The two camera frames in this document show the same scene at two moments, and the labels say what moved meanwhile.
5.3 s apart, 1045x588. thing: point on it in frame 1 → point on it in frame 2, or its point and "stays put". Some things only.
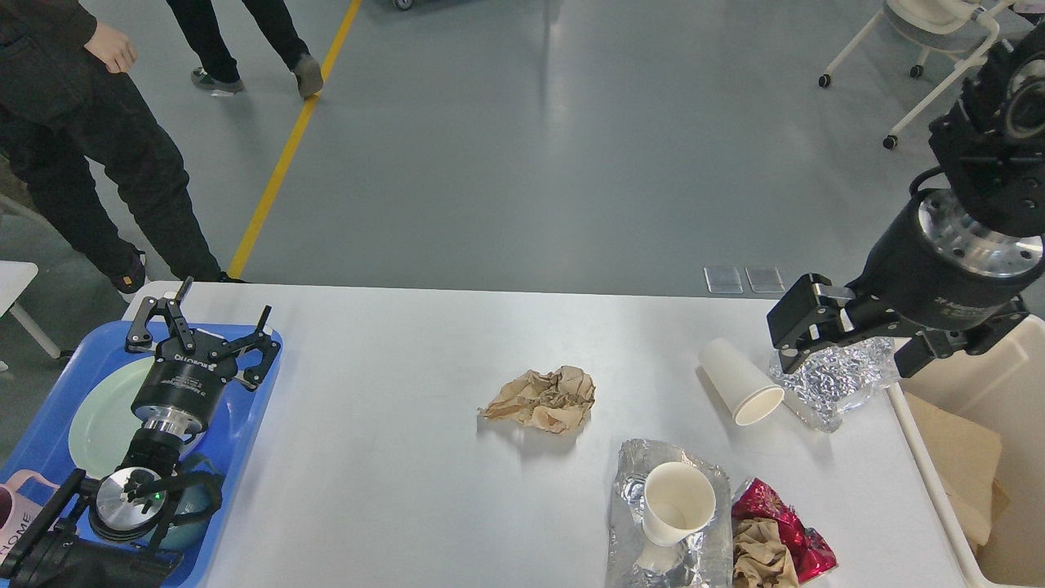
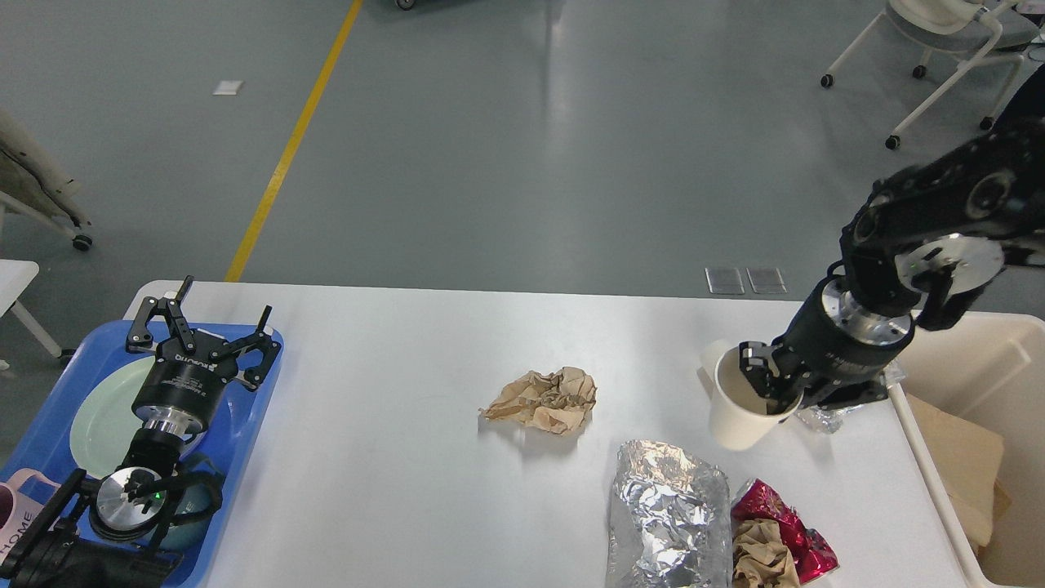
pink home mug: (17, 511) stays put
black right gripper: (935, 266) → (832, 339)
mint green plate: (104, 425) stays put
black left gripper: (181, 389) stays put
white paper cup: (679, 499) → (738, 414)
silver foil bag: (702, 559) stays put
